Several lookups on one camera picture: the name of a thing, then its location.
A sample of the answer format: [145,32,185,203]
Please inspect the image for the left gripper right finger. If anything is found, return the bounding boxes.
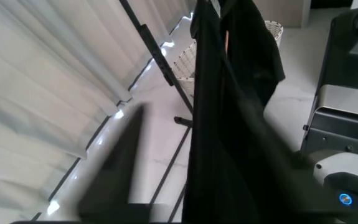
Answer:
[237,100,323,223]

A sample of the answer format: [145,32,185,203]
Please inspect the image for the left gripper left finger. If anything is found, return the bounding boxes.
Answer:
[77,104,151,223]

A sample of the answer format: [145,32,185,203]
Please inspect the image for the black garment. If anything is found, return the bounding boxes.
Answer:
[181,0,287,224]

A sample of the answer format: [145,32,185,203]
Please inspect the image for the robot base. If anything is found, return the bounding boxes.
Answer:
[299,0,358,224]

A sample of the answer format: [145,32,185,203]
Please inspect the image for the white laundry basket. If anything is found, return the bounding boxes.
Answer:
[171,20,285,97]

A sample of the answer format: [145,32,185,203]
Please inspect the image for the white curtain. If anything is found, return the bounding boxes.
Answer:
[0,0,195,218]

